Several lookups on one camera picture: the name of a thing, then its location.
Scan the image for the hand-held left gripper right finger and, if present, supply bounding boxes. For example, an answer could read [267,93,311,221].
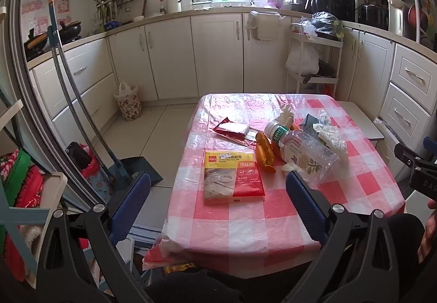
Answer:
[283,170,424,303]

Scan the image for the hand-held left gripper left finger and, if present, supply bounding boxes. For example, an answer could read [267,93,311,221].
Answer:
[34,173,152,303]

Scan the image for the large orange peel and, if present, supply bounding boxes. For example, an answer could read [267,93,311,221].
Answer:
[255,132,275,165]

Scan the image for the long white tissue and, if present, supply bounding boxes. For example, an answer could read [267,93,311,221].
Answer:
[313,124,349,162]

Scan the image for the person's right hand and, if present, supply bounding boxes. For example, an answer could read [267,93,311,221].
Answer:
[417,199,437,264]

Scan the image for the pink checkered tablecloth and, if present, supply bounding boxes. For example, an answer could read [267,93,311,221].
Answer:
[141,93,407,271]

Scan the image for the floral bag with red liner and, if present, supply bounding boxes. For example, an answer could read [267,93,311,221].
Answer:
[65,142,113,201]

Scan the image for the small white tissue scrap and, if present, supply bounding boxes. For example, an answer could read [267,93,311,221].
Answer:
[282,161,301,176]

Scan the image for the clear plastic bottle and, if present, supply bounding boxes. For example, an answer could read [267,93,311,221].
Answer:
[264,120,340,186]

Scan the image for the white drawer cabinet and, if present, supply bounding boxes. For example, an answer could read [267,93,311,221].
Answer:
[338,20,437,153]

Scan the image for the yellow red packet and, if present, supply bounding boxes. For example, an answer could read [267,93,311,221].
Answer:
[164,264,197,276]

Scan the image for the yellow red tape package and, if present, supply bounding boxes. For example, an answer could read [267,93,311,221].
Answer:
[204,149,266,205]

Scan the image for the white plastic rack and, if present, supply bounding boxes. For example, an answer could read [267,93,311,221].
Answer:
[0,171,69,276]

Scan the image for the dark teal packet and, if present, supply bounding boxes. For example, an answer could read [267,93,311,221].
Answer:
[300,114,323,138]

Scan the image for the crumpled white tissue ball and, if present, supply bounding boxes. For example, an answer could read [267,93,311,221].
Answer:
[275,103,295,129]

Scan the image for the floral waste basket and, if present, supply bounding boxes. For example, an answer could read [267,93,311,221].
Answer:
[114,82,142,121]

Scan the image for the red foil snack wrapper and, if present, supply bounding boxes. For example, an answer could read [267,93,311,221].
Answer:
[213,117,262,150]

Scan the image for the red green fabric bundle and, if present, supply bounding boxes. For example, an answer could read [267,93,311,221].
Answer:
[0,149,45,283]

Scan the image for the white trolley cart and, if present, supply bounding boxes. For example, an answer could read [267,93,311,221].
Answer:
[286,21,344,95]

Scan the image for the dark frying pan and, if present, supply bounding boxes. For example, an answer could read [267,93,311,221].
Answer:
[302,61,337,83]

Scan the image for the red round pot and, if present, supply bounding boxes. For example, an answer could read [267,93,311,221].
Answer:
[408,4,429,37]

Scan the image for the white electric kettle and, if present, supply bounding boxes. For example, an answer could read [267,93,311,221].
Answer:
[387,0,408,35]

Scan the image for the white plastic bag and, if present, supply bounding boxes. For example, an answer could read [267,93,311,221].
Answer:
[285,45,320,76]

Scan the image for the black rice cooker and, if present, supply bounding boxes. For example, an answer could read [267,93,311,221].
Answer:
[357,4,390,31]

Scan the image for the clear plastic bag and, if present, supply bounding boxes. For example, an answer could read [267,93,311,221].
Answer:
[290,16,318,39]

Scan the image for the white kitchen base cabinets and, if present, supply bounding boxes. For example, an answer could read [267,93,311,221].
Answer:
[27,10,292,140]

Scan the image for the black toaster oven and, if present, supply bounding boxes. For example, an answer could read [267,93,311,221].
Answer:
[338,0,357,22]

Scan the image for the white hanging cabinet bin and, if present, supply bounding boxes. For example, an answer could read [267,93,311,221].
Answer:
[246,10,285,41]

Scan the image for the black wok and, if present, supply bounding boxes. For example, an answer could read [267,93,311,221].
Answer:
[58,20,82,42]

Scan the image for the black orange pan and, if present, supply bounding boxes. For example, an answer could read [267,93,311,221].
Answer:
[24,28,50,61]

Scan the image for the pink wall stickers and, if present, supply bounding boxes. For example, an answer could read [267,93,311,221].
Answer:
[20,0,70,37]

